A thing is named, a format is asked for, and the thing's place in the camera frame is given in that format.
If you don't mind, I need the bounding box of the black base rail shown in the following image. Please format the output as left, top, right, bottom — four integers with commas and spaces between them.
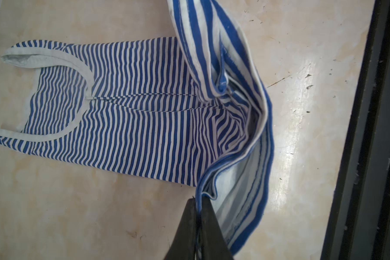
321, 1, 390, 260

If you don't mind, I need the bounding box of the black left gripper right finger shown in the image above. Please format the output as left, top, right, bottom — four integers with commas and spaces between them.
200, 197, 234, 260

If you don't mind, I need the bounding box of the navy striped tank top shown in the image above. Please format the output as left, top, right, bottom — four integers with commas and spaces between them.
0, 1, 274, 254

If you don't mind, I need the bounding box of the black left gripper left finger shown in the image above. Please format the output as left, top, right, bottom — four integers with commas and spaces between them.
164, 198, 197, 260

